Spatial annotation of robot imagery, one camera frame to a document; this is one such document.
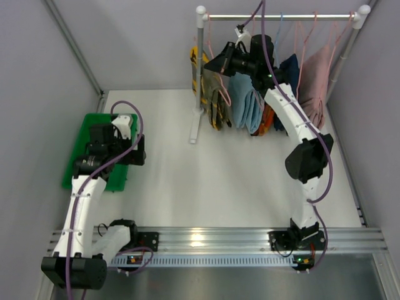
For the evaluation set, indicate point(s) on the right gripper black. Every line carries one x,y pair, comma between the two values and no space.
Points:
230,61

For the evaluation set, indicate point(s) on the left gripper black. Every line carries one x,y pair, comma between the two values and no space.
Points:
137,149

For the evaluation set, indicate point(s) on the yellow camouflage trousers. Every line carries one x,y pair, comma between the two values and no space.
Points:
212,93

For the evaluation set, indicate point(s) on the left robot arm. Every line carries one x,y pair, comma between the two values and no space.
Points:
77,262

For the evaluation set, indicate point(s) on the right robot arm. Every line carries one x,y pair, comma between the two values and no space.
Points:
311,153

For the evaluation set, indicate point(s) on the light blue trousers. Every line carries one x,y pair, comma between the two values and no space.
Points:
246,103

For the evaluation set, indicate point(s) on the navy blue trousers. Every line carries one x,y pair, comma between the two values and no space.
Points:
290,72

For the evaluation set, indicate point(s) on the orange camouflage trousers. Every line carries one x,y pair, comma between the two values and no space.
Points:
266,121

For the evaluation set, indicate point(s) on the pink trousers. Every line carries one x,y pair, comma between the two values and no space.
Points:
314,85

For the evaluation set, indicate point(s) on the green plastic bin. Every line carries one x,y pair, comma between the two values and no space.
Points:
118,175

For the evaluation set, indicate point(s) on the white clothes rack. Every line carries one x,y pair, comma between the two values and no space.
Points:
358,19

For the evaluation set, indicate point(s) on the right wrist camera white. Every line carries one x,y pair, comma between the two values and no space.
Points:
243,37

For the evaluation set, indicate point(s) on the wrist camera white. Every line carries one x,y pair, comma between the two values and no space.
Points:
123,123
243,37

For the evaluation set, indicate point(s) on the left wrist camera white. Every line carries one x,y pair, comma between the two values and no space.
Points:
123,123

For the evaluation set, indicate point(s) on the blue wire hanger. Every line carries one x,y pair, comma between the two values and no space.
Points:
277,40

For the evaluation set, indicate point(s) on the perforated cable duct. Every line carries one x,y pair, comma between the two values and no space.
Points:
200,260

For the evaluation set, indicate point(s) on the aluminium mounting rail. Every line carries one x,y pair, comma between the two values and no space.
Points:
247,240

